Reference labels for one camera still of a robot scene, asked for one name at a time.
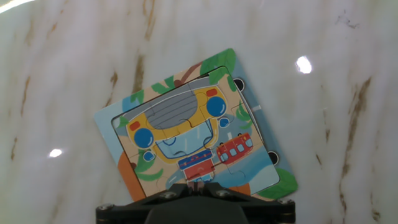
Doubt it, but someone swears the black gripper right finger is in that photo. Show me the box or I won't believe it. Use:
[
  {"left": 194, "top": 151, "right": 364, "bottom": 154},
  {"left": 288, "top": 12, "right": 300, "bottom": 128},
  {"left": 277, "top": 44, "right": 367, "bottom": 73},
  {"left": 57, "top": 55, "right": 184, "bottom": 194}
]
[{"left": 196, "top": 182, "right": 297, "bottom": 224}]

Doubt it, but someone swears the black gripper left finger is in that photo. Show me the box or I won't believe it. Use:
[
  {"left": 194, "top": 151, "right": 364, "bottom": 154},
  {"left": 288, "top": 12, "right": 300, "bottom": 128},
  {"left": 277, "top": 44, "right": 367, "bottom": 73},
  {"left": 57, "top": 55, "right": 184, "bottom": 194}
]
[{"left": 95, "top": 182, "right": 197, "bottom": 224}]

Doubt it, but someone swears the vehicle picture puzzle board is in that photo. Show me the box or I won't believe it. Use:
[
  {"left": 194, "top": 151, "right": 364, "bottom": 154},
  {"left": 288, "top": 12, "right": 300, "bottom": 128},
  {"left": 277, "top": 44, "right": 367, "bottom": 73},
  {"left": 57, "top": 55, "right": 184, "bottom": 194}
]
[{"left": 93, "top": 47, "right": 299, "bottom": 203}]

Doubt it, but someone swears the marble pattern board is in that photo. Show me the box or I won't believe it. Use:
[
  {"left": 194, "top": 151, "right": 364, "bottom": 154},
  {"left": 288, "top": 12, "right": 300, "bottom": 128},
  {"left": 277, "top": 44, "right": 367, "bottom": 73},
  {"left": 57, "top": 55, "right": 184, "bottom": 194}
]
[{"left": 0, "top": 0, "right": 398, "bottom": 224}]

